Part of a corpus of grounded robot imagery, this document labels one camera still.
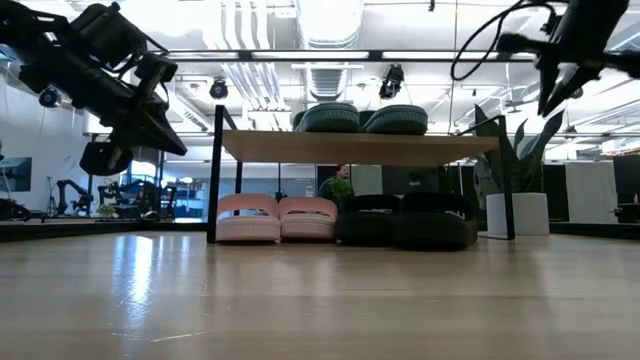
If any white plant pot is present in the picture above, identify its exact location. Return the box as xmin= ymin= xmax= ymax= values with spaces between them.
xmin=485 ymin=192 xmax=551 ymax=237

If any green snake plant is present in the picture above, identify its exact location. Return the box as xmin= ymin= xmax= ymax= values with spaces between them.
xmin=472 ymin=103 xmax=566 ymax=195

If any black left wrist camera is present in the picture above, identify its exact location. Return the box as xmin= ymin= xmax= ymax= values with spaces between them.
xmin=133 ymin=51 xmax=180 ymax=85

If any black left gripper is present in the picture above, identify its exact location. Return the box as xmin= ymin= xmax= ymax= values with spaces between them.
xmin=17 ymin=43 xmax=189 ymax=177

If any wooden shelf with black frame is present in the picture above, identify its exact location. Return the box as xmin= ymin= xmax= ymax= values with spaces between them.
xmin=206 ymin=103 xmax=517 ymax=245

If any black rubber slide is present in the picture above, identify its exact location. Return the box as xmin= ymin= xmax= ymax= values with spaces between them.
xmin=393 ymin=191 xmax=479 ymax=252
xmin=334 ymin=193 xmax=403 ymax=247

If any black hanging camera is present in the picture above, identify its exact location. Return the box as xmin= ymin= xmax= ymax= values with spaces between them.
xmin=378 ymin=63 xmax=406 ymax=101

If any person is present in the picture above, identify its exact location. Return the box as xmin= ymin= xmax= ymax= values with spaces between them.
xmin=318 ymin=163 xmax=351 ymax=201

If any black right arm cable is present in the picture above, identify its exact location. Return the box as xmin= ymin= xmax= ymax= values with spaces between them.
xmin=449 ymin=0 xmax=557 ymax=82

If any black metal rig frame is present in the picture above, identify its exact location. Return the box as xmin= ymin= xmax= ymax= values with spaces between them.
xmin=0 ymin=48 xmax=640 ymax=244

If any small green background plant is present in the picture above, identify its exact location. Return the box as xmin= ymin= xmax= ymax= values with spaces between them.
xmin=329 ymin=178 xmax=355 ymax=200

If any green rubber slide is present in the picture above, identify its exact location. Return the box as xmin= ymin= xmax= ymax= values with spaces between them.
xmin=359 ymin=103 xmax=430 ymax=136
xmin=293 ymin=102 xmax=362 ymax=135

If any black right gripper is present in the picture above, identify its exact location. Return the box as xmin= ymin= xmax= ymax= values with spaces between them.
xmin=497 ymin=0 xmax=640 ymax=119

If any pink rubber slide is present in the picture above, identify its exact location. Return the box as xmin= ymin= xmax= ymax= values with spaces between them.
xmin=277 ymin=195 xmax=339 ymax=242
xmin=215 ymin=193 xmax=283 ymax=245

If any dark wall monitor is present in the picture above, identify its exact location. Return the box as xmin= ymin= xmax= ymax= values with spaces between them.
xmin=0 ymin=156 xmax=33 ymax=193

